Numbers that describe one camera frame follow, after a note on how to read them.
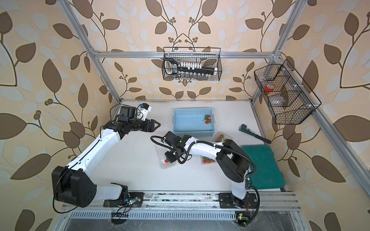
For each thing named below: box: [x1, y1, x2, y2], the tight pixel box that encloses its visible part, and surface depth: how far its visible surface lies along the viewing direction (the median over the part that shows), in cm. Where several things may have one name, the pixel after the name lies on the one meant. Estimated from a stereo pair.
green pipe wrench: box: [238, 124, 272, 144], surface depth 102 cm
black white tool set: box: [163, 58, 218, 78], surface depth 85 cm
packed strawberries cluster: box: [215, 134, 226, 143], surface depth 98 cm
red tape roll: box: [264, 83, 275, 92], surface depth 84 cm
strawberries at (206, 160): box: [201, 156, 216, 164], surface depth 88 cm
